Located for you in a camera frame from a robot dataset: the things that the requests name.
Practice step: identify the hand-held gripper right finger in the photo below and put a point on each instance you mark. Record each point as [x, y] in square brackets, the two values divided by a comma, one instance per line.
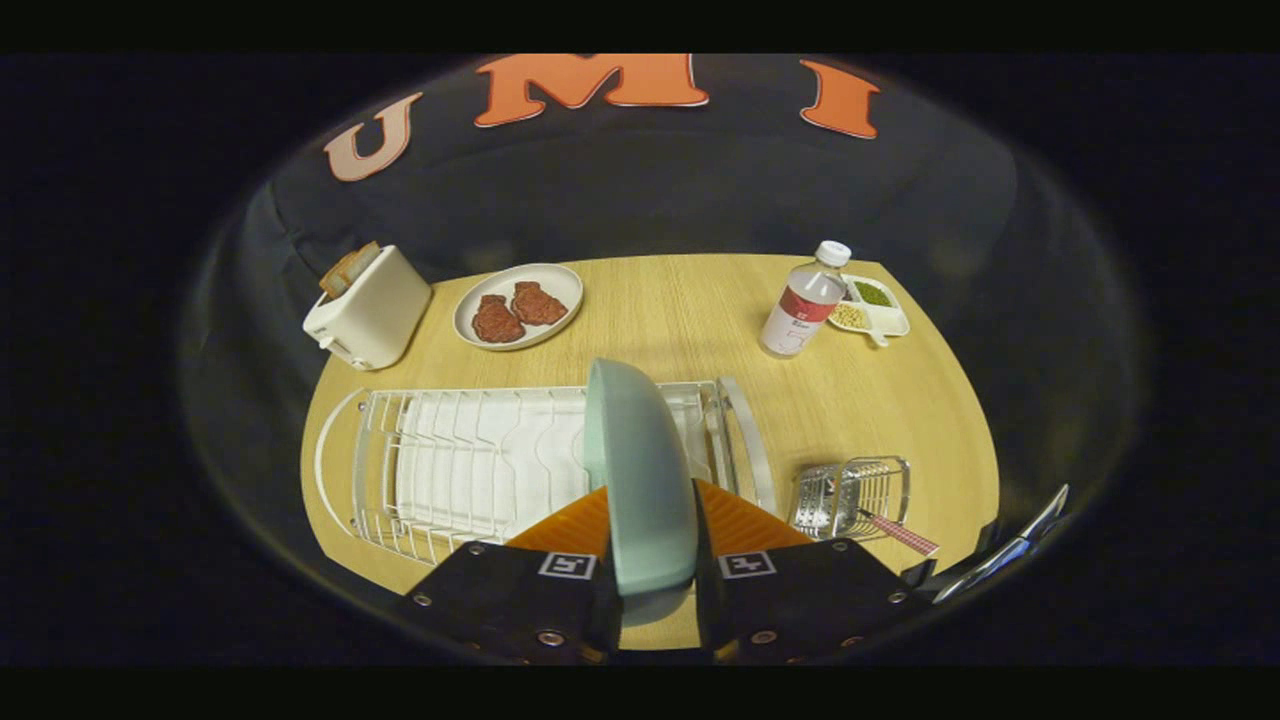
[790, 600]

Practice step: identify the white divided dish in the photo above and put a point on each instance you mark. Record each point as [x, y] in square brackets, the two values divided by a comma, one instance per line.
[890, 322]

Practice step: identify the black backdrop cloth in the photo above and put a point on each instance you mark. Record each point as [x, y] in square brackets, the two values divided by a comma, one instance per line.
[650, 190]

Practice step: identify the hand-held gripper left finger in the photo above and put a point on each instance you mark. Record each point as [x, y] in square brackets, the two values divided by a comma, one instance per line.
[520, 600]

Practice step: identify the pile of yellow beans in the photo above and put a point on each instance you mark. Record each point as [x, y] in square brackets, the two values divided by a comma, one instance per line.
[850, 317]

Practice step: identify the pile of green beans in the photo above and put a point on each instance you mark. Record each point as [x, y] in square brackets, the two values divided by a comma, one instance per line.
[873, 294]

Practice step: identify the white toaster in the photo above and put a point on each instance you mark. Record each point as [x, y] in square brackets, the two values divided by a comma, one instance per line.
[375, 315]

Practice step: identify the beige oval plate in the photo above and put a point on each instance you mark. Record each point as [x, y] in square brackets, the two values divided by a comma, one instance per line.
[545, 280]

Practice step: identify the pale green plate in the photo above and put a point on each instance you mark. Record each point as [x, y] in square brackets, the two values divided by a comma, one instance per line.
[645, 470]

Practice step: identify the clear bottle with red label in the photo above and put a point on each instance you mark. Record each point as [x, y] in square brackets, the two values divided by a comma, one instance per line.
[800, 310]

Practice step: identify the toasted bread slice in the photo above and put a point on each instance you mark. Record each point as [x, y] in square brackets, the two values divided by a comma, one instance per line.
[338, 275]
[362, 258]

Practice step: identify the brown meat piece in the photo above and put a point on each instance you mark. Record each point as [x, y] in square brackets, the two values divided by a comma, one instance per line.
[497, 322]
[538, 303]

